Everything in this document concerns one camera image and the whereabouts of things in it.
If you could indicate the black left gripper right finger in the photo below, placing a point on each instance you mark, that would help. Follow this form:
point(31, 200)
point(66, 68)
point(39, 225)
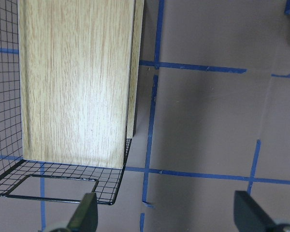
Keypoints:
point(249, 216)

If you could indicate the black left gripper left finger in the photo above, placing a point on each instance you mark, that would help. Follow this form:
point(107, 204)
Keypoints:
point(85, 218)

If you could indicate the wooden board box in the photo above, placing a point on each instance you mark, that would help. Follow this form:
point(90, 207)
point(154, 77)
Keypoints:
point(78, 70)

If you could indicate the black wire basket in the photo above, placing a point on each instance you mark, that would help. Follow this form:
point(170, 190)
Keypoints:
point(14, 169)

